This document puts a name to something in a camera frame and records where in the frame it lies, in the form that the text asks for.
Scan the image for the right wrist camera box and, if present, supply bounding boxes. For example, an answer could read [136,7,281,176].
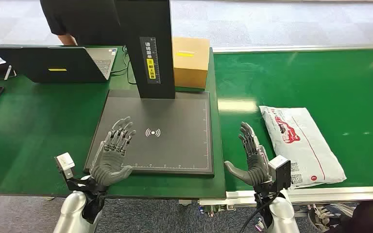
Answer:
[268,155,292,191]

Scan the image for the white red plastic mailer package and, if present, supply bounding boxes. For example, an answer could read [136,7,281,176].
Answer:
[259,105,347,189]

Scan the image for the black open laptop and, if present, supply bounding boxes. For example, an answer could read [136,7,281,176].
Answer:
[0,46,118,84]

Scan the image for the aluminium conveyor frame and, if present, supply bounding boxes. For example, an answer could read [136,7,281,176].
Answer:
[199,43,373,213]

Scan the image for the black machine cables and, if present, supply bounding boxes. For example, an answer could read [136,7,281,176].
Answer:
[111,45,138,85]

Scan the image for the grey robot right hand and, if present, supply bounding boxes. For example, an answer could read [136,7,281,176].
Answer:
[224,121,272,188]

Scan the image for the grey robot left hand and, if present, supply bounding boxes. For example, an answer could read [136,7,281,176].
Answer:
[90,116,136,187]

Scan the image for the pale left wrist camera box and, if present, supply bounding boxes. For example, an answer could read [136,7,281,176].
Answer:
[54,152,76,181]

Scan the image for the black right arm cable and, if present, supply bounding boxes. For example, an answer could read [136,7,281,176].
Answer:
[239,192,280,233]

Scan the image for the phone on small stand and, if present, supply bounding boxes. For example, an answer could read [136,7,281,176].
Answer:
[0,65,17,81]

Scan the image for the brown cardboard box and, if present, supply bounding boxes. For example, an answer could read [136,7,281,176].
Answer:
[172,36,211,90]

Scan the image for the green conveyor belt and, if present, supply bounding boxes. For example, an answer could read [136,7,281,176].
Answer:
[213,48,373,192]

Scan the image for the black inbound scanner machine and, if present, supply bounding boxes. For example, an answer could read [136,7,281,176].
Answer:
[84,0,215,177]

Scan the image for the person's dark leg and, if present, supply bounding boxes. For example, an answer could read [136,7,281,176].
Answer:
[336,200,373,233]

